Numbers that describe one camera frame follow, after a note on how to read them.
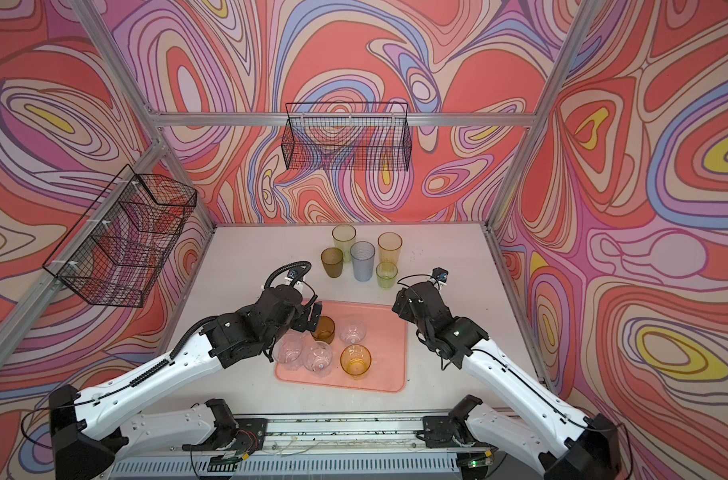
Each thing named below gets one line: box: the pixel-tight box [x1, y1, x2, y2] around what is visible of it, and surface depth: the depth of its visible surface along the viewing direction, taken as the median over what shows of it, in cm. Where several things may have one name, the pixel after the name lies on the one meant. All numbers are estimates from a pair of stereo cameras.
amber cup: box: [340, 344, 372, 379], surface depth 85 cm
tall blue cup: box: [350, 240, 376, 282], surface depth 100 cm
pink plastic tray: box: [274, 302, 408, 393], surface depth 84 cm
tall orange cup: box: [377, 231, 403, 265], surface depth 98 cm
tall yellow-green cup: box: [332, 223, 357, 262], surface depth 101 cm
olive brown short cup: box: [321, 247, 344, 278], surface depth 103 cm
